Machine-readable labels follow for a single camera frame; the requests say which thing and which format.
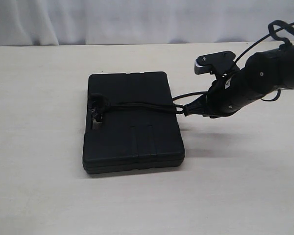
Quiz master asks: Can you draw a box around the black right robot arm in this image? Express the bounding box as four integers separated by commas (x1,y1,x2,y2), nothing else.
184,45,294,118

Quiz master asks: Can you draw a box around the black braided rope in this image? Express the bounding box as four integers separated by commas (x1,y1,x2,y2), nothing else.
89,90,211,123

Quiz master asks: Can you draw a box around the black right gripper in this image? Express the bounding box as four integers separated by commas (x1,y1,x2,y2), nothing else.
185,70,262,118

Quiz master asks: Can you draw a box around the black plastic carry case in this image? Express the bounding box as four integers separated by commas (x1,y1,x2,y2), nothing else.
82,71,185,174

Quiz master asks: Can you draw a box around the white backdrop curtain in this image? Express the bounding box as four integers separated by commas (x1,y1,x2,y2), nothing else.
0,0,294,46

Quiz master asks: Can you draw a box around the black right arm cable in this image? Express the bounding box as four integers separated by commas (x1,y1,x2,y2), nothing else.
232,21,294,102

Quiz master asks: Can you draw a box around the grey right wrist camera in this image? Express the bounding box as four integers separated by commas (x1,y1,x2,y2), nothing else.
194,51,240,76

